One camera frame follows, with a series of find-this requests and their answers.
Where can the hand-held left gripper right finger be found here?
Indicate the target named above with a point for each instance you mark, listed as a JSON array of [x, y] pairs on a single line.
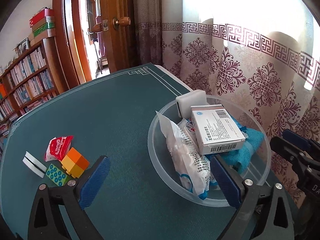
[[225, 182]]

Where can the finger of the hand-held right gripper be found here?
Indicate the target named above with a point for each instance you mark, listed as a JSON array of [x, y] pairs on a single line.
[[287, 148], [297, 138]]

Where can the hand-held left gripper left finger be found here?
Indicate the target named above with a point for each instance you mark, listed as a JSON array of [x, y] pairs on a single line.
[[96, 180]]

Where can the orange yellow toy block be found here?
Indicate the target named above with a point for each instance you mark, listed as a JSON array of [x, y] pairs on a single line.
[[75, 162]]

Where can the teal towel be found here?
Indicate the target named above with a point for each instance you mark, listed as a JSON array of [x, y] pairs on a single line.
[[250, 142]]

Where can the green toy block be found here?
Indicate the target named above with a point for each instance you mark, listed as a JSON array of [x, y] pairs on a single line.
[[56, 175]]

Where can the red glue packet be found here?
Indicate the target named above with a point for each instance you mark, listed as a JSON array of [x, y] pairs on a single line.
[[58, 147]]

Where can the white medicine box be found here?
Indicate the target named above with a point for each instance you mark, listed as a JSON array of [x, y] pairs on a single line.
[[215, 130]]

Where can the clear plastic bowl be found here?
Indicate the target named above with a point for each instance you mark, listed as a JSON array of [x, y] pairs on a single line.
[[155, 140]]

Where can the patterned purple white curtain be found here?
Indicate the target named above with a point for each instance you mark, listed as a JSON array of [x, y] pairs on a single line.
[[225, 67]]

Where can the rows of books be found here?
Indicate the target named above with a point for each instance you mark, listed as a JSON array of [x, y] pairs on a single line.
[[30, 80]]

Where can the wooden bookshelf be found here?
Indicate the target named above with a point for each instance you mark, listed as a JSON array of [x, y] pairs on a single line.
[[53, 62]]

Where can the tan cardboard box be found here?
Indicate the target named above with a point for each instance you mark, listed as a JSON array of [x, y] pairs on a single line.
[[41, 39]]

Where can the green gift box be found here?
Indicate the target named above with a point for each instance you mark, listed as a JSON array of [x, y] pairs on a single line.
[[43, 29]]

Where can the brass door knob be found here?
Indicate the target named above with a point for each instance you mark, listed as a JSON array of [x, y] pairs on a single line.
[[122, 21]]

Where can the red gift box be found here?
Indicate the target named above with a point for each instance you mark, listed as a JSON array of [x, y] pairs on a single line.
[[40, 17]]

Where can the wooden door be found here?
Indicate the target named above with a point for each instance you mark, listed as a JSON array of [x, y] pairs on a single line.
[[117, 0]]

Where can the film strip picture frame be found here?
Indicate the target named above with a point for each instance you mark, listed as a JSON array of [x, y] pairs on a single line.
[[23, 45]]

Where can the wooden door frame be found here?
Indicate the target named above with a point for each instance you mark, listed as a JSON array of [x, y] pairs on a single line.
[[60, 30]]

